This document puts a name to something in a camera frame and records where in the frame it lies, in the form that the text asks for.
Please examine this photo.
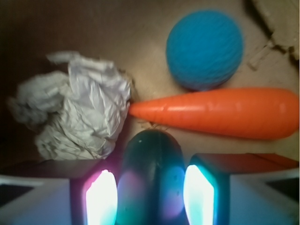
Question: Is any orange plastic carrot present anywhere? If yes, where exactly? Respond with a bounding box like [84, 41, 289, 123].
[128, 88, 300, 140]

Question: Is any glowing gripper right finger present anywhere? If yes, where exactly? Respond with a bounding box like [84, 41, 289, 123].
[183, 153, 300, 225]

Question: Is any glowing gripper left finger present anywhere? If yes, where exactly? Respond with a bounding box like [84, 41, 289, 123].
[0, 160, 117, 225]

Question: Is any dark green plastic pickle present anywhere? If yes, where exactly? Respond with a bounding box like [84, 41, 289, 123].
[115, 129, 188, 225]

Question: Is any crumpled white paper wad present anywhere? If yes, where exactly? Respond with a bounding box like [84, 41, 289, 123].
[7, 51, 131, 160]

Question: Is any brown paper lined box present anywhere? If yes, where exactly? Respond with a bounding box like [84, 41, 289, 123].
[0, 0, 299, 167]

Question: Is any blue foam ball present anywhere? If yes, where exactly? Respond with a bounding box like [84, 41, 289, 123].
[165, 10, 244, 90]

